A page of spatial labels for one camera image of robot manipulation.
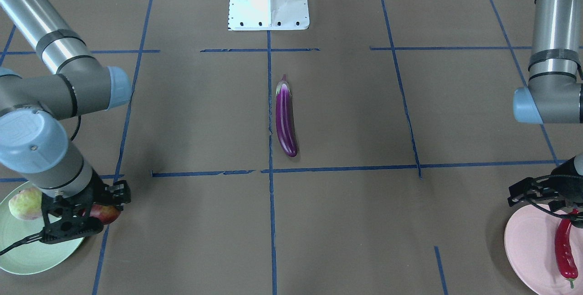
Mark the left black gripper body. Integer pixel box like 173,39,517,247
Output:
550,154,583,208

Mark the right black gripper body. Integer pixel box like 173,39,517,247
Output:
40,171,107,244

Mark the red yellow pomegranate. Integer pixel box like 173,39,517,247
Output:
89,204,122,226

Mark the green pink peach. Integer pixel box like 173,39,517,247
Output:
8,187,43,221

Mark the red chili pepper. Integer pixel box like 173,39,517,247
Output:
554,218,579,289

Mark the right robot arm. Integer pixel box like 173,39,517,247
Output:
1,0,133,251

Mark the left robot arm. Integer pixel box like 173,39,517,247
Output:
513,0,582,125

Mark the green plate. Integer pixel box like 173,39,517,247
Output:
0,182,85,275

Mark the pink plate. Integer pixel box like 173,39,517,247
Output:
504,205,583,295

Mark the purple eggplant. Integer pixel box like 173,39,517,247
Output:
275,74,298,158

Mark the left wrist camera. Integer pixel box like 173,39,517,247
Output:
507,175,557,207

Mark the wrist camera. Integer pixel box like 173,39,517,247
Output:
101,180,132,210
507,175,557,207

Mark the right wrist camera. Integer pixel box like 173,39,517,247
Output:
101,180,132,210

